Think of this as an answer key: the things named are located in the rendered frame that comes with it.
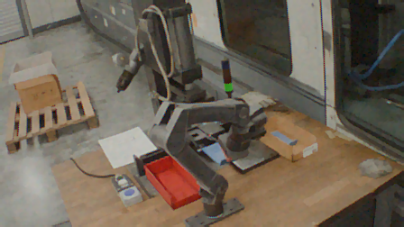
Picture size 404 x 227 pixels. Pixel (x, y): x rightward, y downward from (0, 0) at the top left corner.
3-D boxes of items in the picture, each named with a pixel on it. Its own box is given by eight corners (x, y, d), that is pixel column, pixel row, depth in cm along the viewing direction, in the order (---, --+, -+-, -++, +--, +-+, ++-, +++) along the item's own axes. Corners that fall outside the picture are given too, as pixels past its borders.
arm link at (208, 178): (218, 177, 136) (160, 118, 116) (232, 185, 131) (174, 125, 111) (206, 192, 135) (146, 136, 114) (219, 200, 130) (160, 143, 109)
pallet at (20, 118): (13, 113, 499) (10, 103, 493) (86, 91, 527) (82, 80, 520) (8, 154, 396) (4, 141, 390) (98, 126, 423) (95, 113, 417)
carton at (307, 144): (292, 165, 156) (291, 147, 152) (255, 140, 176) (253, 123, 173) (317, 152, 160) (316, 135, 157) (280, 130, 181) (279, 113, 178)
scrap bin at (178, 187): (173, 210, 140) (169, 196, 138) (146, 177, 161) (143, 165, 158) (204, 197, 145) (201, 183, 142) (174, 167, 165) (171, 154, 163)
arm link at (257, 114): (252, 120, 141) (246, 88, 135) (270, 127, 135) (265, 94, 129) (227, 136, 136) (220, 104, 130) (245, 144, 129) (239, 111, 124)
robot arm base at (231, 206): (178, 203, 131) (188, 214, 125) (232, 179, 138) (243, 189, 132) (182, 222, 134) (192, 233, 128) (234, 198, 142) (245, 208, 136)
